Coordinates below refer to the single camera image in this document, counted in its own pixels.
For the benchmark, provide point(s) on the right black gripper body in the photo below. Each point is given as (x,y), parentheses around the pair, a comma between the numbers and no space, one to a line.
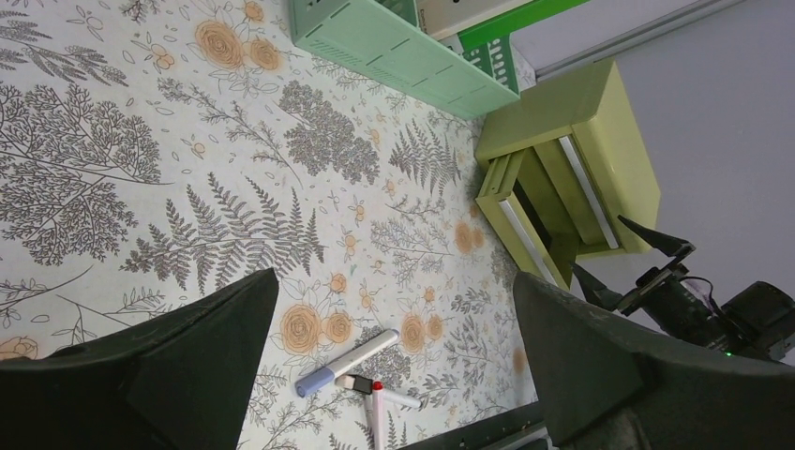
(678,312)

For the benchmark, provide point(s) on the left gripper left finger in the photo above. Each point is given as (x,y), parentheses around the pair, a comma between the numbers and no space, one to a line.
(182,380)

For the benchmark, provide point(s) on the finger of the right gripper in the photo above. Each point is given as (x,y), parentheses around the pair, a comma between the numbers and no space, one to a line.
(671,246)
(595,291)

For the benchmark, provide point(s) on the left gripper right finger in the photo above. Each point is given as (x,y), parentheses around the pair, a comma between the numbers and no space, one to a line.
(608,383)

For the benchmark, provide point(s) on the olive green drawer box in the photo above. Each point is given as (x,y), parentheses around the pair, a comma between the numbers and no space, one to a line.
(565,166)

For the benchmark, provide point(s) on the red white marker pen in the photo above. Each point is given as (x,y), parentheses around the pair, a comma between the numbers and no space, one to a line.
(378,417)

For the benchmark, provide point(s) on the beige notebook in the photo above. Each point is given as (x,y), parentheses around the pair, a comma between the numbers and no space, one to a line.
(443,18)

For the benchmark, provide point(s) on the green file organizer rack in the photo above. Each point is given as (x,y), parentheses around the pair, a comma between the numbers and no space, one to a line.
(383,41)

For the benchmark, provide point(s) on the green plastic folder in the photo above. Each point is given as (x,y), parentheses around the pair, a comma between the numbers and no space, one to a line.
(487,43)

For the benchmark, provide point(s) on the black white marker pen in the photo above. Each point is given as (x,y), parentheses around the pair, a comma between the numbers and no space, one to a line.
(367,386)

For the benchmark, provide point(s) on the aluminium frame rail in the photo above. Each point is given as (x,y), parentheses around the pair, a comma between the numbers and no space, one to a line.
(692,12)

